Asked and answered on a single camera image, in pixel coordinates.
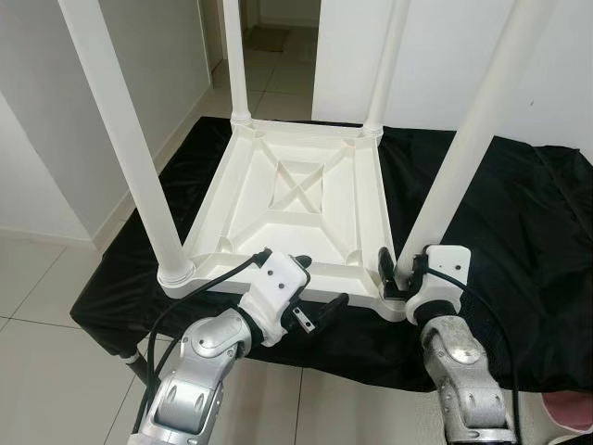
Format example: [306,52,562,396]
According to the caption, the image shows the black metal stand leg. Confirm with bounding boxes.
[125,348,154,383]

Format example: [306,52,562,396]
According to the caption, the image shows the black table cloth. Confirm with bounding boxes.
[72,119,593,390]

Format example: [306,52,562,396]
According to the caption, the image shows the beige door frame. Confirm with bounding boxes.
[199,0,228,70]

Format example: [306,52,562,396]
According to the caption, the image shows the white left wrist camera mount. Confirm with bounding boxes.
[243,250,311,346]

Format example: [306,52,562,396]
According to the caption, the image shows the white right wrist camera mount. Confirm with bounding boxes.
[406,245,472,321]

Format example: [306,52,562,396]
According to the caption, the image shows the pink seat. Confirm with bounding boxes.
[542,389,593,432]

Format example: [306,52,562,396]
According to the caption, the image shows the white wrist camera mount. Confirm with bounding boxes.
[243,250,311,346]
[406,245,472,321]

